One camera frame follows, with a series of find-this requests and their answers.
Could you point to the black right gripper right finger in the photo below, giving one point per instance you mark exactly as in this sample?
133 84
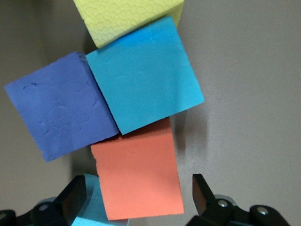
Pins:
207 202

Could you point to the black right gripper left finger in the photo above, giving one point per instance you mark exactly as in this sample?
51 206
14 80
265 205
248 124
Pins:
70 200

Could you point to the orange foam cube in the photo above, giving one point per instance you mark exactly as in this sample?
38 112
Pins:
138 179

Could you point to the blue foam cube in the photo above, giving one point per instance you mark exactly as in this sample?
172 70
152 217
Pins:
91 207
145 77

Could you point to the yellow foam cube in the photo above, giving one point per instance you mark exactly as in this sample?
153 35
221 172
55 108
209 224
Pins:
122 18

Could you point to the purple foam cube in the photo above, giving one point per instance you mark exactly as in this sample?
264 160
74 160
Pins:
58 110

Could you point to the table cover sheet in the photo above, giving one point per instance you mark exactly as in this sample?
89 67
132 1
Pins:
247 94

